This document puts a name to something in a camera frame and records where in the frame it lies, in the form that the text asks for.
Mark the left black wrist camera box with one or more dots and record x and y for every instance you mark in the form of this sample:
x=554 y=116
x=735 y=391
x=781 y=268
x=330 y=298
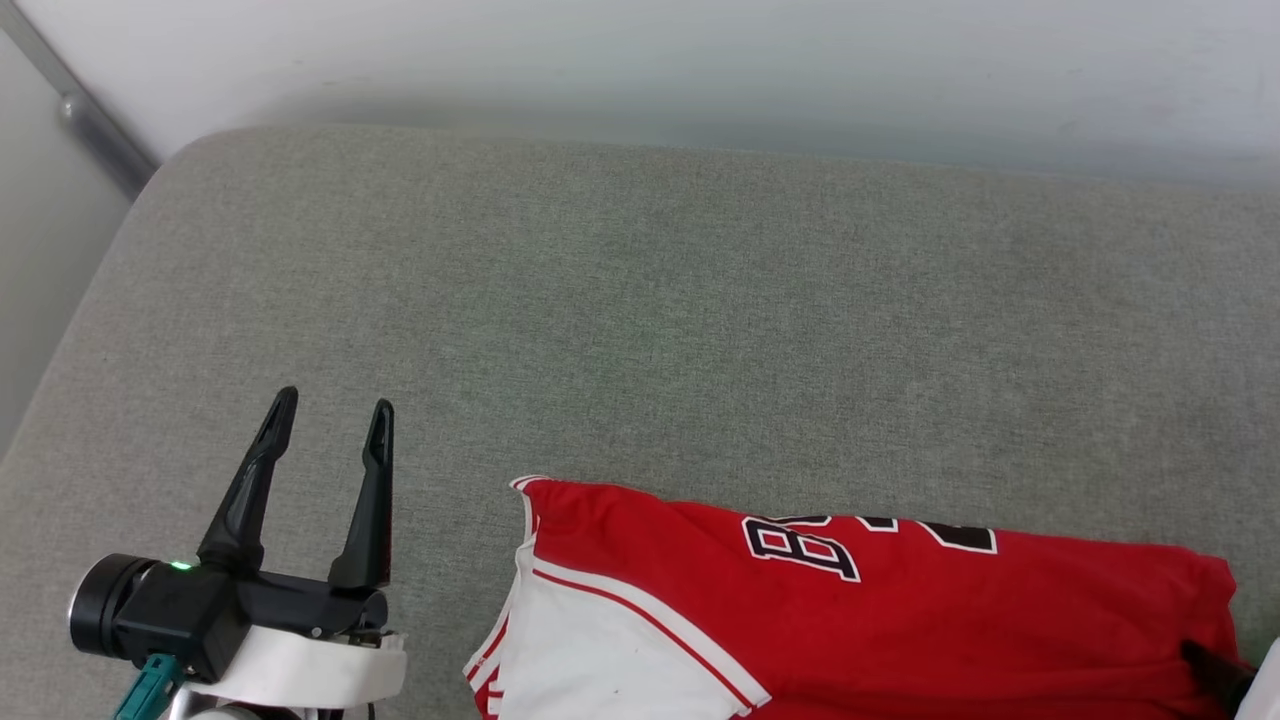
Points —
x=170 y=620

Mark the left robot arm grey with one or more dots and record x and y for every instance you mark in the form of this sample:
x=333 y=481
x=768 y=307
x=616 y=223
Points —
x=230 y=713

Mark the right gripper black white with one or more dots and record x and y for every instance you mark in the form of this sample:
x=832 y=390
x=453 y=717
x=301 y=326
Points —
x=1265 y=690

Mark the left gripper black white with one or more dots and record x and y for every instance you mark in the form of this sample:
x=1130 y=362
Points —
x=310 y=665

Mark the grey fabric sofa cushion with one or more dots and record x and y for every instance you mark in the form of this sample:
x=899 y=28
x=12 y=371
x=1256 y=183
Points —
x=700 y=330

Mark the grey metal rail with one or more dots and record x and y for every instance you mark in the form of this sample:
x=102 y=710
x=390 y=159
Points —
x=90 y=120

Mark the red and white basketball jersey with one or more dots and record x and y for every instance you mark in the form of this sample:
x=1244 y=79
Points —
x=900 y=640

